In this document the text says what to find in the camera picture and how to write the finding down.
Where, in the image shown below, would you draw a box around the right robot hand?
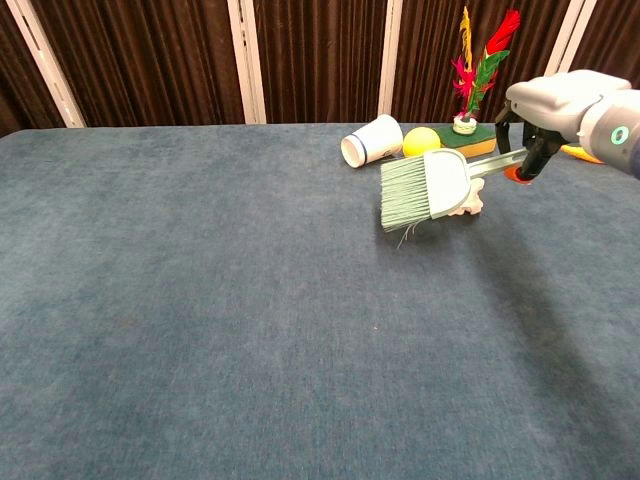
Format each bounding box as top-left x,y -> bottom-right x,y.
494,69 -> 634,187

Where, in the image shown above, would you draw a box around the white hand broom green bristles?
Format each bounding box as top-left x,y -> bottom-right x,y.
379,148 -> 529,249

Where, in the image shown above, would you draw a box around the crumpled white paper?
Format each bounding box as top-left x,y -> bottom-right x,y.
447,178 -> 488,219

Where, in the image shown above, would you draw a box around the yellow ball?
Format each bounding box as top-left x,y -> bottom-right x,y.
402,126 -> 443,159

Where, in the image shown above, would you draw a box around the yellow rubber chicken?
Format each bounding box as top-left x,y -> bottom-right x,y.
559,144 -> 606,166

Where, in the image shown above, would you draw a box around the colourful feather shuttlecock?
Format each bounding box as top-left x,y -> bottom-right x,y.
451,5 -> 522,136

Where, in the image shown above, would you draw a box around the green yellow sponge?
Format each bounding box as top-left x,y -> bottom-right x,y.
432,123 -> 498,159

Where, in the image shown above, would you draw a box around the white paper cup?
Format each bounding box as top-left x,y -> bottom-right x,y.
340,113 -> 405,170

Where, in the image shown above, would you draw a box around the blue table mat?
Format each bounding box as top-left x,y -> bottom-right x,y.
0,122 -> 640,480

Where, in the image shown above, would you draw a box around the dark brown curtain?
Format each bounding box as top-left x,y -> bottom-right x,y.
0,0 -> 640,140

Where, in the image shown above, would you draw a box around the white metal frame post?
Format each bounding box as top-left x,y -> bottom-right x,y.
226,0 -> 268,125
377,0 -> 404,124
543,0 -> 597,77
4,0 -> 87,129

